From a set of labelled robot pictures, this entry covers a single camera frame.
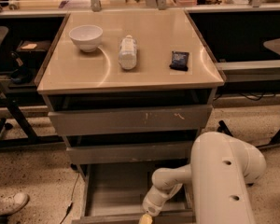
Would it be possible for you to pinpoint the grey bottom drawer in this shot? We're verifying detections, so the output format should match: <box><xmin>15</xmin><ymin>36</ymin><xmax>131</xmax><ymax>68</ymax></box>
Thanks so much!
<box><xmin>71</xmin><ymin>161</ymin><xmax>196</xmax><ymax>224</ymax></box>

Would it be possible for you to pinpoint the grey drawer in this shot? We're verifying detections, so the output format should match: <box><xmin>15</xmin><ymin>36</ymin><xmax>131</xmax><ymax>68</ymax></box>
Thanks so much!
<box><xmin>49</xmin><ymin>105</ymin><xmax>213</xmax><ymax>136</ymax></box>
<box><xmin>66</xmin><ymin>141</ymin><xmax>193</xmax><ymax>164</ymax></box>
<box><xmin>71</xmin><ymin>161</ymin><xmax>196</xmax><ymax>224</ymax></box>

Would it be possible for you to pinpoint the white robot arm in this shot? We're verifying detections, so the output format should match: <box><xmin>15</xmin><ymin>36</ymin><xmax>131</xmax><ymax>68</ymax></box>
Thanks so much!
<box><xmin>139</xmin><ymin>132</ymin><xmax>266</xmax><ymax>224</ymax></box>

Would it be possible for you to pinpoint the grey middle drawer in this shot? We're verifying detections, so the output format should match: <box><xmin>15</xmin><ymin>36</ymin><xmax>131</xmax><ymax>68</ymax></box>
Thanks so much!
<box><xmin>66</xmin><ymin>141</ymin><xmax>193</xmax><ymax>164</ymax></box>

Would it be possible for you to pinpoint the grey top drawer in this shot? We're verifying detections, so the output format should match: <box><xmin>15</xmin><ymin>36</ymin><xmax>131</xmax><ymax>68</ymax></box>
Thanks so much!
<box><xmin>49</xmin><ymin>105</ymin><xmax>213</xmax><ymax>136</ymax></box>

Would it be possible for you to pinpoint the grey drawer cabinet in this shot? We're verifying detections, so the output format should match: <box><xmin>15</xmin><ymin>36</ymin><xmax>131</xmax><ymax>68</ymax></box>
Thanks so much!
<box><xmin>37</xmin><ymin>9</ymin><xmax>224</xmax><ymax>175</ymax></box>

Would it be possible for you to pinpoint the white sneaker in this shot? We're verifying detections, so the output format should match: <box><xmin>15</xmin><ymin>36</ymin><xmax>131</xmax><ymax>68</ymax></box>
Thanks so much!
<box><xmin>0</xmin><ymin>192</ymin><xmax>29</xmax><ymax>216</ymax></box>

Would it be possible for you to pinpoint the black wheeled stand base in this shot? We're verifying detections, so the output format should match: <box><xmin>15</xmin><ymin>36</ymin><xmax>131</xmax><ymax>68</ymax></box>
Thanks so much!
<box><xmin>217</xmin><ymin>112</ymin><xmax>280</xmax><ymax>149</ymax></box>

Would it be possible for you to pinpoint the dark blue snack packet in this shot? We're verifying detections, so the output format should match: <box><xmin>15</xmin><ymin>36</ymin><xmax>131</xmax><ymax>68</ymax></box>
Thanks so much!
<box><xmin>169</xmin><ymin>51</ymin><xmax>189</xmax><ymax>71</ymax></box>

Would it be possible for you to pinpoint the clear plastic water bottle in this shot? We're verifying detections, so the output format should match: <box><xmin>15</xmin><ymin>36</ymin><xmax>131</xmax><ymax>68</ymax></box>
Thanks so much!
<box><xmin>119</xmin><ymin>35</ymin><xmax>137</xmax><ymax>70</ymax></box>

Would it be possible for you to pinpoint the white ceramic bowl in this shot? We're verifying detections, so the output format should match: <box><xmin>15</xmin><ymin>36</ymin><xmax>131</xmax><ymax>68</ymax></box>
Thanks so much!
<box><xmin>69</xmin><ymin>25</ymin><xmax>103</xmax><ymax>52</ymax></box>

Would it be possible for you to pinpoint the black floor cable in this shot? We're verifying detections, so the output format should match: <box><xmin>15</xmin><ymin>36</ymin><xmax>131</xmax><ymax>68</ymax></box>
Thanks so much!
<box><xmin>59</xmin><ymin>173</ymin><xmax>80</xmax><ymax>224</ymax></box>

